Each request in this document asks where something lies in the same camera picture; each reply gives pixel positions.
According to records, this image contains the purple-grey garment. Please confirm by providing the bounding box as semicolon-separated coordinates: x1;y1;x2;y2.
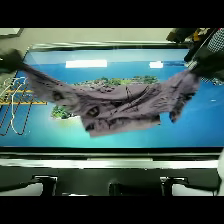
20;63;202;138

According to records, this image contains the brown clothes hanger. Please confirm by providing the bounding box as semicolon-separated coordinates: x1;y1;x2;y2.
0;99;34;137

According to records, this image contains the yellow clothes hanger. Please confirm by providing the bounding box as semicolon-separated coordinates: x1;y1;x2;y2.
0;88;48;107

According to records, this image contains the white clothes hanger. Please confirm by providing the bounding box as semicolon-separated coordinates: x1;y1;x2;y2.
0;76;29;135

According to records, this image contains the heap of clothes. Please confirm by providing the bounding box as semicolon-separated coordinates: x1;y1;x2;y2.
165;27;212;45

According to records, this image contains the silver frame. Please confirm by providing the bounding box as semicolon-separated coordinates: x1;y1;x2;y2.
0;150;224;197

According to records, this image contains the black cable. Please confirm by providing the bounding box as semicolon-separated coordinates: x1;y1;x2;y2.
173;179;222;194
0;177;51;194

